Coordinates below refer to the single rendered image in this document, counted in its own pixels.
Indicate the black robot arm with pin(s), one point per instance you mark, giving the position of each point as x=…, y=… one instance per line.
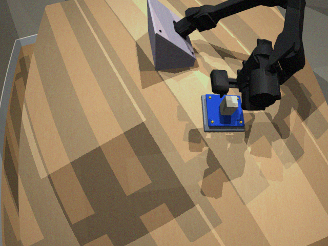
x=266, y=76

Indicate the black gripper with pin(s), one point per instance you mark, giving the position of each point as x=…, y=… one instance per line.
x=220, y=82

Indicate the blue board with corner holes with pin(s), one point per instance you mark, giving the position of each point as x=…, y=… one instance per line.
x=225, y=111

